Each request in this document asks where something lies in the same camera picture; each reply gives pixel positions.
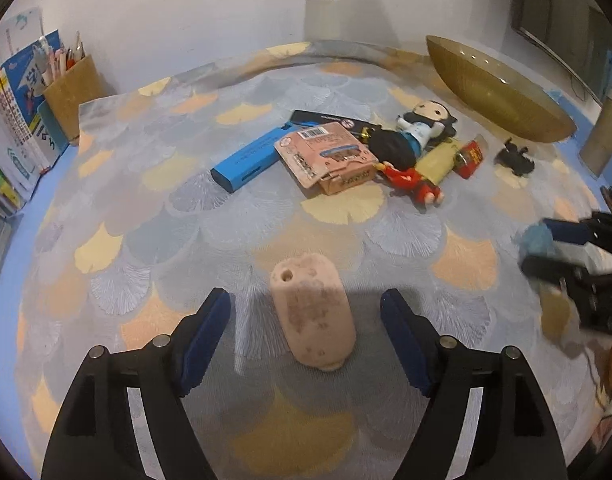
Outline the black lighter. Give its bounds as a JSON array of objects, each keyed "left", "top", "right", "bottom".
[{"left": 290, "top": 109, "right": 381, "bottom": 136}]

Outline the pink cardboard packet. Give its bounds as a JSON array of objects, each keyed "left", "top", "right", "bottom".
[{"left": 274, "top": 124, "right": 379, "bottom": 196}]

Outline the brown pencil holder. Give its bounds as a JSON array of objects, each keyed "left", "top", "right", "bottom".
[{"left": 43, "top": 55, "right": 111, "bottom": 147}]

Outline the pink porous block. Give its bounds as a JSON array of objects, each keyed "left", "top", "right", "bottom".
[{"left": 270, "top": 255, "right": 357, "bottom": 373}]

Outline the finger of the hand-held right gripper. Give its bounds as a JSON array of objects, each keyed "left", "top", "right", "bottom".
[
  {"left": 542, "top": 212, "right": 612, "bottom": 261},
  {"left": 520, "top": 254, "right": 612, "bottom": 333}
]

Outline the clear document folder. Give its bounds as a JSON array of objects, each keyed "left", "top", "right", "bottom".
[{"left": 0, "top": 7, "right": 44, "bottom": 76}]

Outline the amber ribbed glass bowl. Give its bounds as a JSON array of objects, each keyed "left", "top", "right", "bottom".
[{"left": 426, "top": 35, "right": 576, "bottom": 143}]

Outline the black figurine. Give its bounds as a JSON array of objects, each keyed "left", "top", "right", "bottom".
[{"left": 494, "top": 137, "right": 537, "bottom": 177}]

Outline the black monitor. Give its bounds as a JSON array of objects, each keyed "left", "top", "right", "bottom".
[{"left": 511, "top": 0, "right": 612, "bottom": 106}]

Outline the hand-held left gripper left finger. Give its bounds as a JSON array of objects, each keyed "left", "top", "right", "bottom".
[{"left": 40, "top": 287, "right": 233, "bottom": 480}]

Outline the bunch of pens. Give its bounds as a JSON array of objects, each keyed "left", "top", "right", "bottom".
[{"left": 36, "top": 30, "right": 86, "bottom": 88}]

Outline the blue rectangular box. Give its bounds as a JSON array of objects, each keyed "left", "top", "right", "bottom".
[{"left": 211, "top": 125, "right": 291, "bottom": 193}]

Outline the blue translucent figurine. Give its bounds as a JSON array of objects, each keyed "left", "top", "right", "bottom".
[{"left": 517, "top": 222, "right": 557, "bottom": 261}]

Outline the black-haired doll red outfit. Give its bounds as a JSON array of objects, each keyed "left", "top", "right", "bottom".
[{"left": 368, "top": 130, "right": 445, "bottom": 207}]

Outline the fan-patterned tablecloth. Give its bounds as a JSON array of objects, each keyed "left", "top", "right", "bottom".
[{"left": 13, "top": 42, "right": 612, "bottom": 480}]

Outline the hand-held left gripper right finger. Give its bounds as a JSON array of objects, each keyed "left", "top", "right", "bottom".
[{"left": 380, "top": 288, "right": 569, "bottom": 480}]

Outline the white book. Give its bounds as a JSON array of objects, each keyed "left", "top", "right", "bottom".
[{"left": 0, "top": 72, "right": 51, "bottom": 196}]

